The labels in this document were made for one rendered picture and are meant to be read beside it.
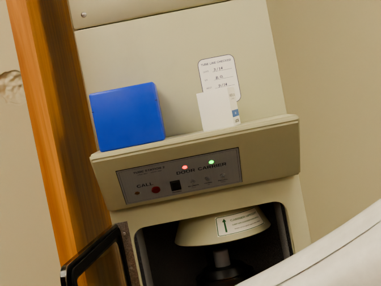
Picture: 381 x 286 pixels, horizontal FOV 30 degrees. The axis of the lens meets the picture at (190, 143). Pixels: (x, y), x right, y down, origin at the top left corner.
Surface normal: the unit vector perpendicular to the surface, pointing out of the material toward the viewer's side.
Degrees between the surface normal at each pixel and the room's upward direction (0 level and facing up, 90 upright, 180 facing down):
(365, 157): 90
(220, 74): 90
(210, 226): 66
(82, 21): 90
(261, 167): 135
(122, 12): 90
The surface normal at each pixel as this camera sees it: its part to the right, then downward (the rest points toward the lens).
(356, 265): -0.75, -0.13
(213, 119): -0.26, 0.11
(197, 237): -0.53, -0.26
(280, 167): 0.15, 0.73
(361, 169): 0.02, 0.05
